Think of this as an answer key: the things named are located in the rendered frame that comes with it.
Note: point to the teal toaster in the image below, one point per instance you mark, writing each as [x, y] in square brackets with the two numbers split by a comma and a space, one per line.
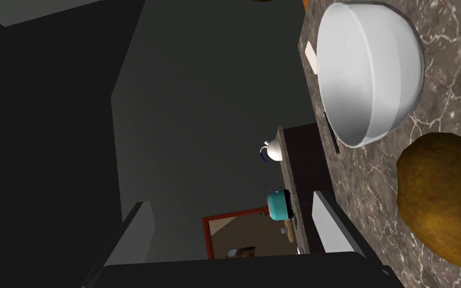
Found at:
[279, 204]

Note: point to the white flat card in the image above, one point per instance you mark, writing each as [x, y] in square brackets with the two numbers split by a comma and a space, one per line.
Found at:
[311, 57]

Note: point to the brown potato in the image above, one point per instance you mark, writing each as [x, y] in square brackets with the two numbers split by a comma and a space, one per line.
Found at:
[444, 200]

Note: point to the white kettle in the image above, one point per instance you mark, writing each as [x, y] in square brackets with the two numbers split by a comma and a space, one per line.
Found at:
[273, 150]

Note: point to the white bowl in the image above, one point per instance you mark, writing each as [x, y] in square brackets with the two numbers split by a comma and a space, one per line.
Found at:
[368, 72]

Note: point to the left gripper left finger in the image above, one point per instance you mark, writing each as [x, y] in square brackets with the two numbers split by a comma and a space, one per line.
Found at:
[134, 236]

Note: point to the red framed picture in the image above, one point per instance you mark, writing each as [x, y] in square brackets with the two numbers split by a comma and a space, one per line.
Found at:
[238, 236]

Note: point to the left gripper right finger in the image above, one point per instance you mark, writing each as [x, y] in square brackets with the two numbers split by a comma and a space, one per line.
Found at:
[334, 228]

